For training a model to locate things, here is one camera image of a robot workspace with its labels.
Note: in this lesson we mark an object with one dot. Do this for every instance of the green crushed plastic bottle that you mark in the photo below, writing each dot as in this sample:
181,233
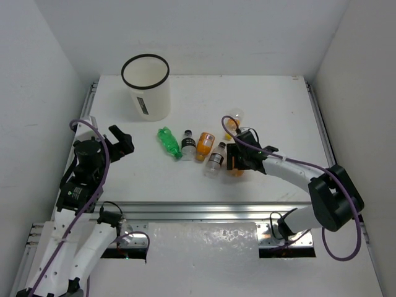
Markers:
169,142

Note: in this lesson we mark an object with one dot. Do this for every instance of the orange juice bottle gold cap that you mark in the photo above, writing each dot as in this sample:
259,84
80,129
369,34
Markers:
235,172

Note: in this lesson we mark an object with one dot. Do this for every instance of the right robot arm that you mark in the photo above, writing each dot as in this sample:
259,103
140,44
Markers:
331,195

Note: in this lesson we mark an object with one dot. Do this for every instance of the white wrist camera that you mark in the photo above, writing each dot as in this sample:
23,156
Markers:
91,120
243,129

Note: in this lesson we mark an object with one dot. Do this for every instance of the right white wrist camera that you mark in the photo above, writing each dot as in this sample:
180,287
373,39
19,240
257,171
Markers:
243,129

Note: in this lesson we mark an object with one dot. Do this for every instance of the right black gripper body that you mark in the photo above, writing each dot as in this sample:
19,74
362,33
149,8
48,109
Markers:
242,164

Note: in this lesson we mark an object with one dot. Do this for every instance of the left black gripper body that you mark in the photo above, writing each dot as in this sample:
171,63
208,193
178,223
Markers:
116,146

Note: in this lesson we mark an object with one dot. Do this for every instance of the orange juice bottle silver label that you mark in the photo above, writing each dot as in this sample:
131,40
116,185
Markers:
204,146

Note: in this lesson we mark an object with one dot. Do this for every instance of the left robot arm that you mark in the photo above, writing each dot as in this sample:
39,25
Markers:
66,266

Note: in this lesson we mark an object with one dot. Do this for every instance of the clear bottle black label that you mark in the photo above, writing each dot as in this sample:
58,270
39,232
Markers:
215,160
188,146

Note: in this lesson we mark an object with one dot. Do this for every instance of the aluminium frame rail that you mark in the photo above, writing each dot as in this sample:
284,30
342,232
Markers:
264,216

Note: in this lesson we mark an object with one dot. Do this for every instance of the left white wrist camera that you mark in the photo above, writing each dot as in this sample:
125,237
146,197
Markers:
91,120

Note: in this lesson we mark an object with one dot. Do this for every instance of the white plastic bin black rim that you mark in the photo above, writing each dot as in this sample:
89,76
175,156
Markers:
147,79

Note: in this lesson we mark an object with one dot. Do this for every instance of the clear bottle orange liquid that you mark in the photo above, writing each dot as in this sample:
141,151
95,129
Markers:
231,124

